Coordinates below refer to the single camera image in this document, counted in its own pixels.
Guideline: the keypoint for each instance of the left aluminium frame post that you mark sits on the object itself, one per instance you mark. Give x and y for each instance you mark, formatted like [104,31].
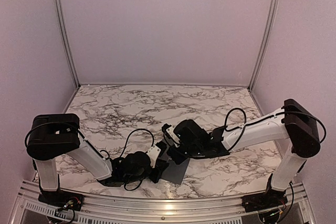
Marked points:
[66,43]

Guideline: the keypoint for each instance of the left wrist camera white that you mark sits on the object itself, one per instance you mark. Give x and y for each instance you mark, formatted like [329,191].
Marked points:
[155,152]

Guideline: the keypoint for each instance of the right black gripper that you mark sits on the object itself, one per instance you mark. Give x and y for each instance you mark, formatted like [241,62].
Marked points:
[178,159]

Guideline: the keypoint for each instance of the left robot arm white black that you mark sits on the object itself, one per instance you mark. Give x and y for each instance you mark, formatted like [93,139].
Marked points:
[54,135]

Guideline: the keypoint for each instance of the right aluminium frame post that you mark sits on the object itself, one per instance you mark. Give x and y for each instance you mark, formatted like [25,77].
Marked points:
[271,16]

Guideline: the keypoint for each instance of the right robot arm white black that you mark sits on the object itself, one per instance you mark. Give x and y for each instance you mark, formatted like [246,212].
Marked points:
[292,123]

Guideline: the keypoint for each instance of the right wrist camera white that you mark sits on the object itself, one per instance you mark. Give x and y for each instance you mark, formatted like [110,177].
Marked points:
[166,134]

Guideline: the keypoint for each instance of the front aluminium rail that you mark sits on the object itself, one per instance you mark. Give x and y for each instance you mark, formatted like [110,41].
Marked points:
[114,209]

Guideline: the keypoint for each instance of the aluminium frame post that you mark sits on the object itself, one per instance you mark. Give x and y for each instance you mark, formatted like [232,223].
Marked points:
[66,43]
[271,16]

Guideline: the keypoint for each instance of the dark grey envelope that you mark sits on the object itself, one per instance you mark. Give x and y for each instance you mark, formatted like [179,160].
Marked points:
[167,168]

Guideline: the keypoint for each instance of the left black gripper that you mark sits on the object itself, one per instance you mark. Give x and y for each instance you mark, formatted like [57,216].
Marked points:
[159,170]

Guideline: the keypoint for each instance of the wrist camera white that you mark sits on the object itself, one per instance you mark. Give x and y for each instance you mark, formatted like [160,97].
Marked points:
[166,134]
[155,152]

